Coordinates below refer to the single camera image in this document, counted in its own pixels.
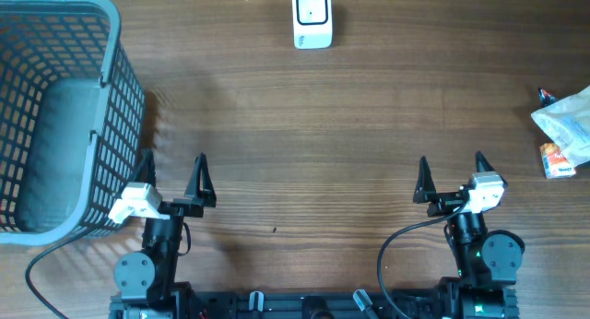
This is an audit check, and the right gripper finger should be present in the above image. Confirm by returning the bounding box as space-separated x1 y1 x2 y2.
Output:
474 151 507 188
413 156 437 204

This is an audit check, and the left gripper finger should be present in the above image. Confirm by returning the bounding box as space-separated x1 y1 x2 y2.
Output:
133 148 156 187
184 153 217 207

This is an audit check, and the orange small box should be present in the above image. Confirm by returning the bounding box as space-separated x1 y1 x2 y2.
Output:
539 143 576 179

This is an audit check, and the red small packet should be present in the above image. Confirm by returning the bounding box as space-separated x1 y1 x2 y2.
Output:
537 88 558 108

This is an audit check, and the beige snack pouch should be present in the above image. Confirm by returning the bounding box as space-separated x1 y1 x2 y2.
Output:
531 87 589 167

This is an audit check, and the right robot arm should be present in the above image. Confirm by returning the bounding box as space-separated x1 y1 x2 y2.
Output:
413 152 525 319

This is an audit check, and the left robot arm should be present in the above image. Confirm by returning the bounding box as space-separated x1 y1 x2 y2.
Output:
108 149 217 319

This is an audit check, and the white barcode scanner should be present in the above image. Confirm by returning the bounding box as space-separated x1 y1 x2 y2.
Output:
291 0 333 50

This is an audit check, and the grey plastic shopping basket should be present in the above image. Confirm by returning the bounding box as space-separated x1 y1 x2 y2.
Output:
1 0 146 247

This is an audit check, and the right black cable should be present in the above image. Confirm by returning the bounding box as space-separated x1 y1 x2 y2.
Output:
375 201 469 319

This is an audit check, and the black cable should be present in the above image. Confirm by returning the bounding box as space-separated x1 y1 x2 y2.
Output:
375 201 469 319
25 230 93 319

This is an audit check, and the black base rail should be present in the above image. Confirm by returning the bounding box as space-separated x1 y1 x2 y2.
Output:
109 289 521 319

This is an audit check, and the left black cable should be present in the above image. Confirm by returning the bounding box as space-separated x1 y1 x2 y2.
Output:
25 230 93 319

